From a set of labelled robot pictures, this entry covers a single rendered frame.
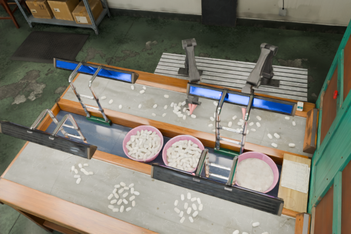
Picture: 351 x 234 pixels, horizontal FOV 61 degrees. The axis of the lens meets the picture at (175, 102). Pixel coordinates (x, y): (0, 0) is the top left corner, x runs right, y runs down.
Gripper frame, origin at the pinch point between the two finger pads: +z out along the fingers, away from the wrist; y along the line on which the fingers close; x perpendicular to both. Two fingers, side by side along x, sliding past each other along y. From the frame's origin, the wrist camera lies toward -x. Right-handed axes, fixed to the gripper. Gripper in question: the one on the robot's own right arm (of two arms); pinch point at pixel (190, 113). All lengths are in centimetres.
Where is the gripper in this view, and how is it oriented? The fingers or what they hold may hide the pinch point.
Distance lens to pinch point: 205.8
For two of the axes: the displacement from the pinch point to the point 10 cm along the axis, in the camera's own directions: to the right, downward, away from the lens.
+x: 3.0, -0.1, 9.5
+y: 9.3, 2.1, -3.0
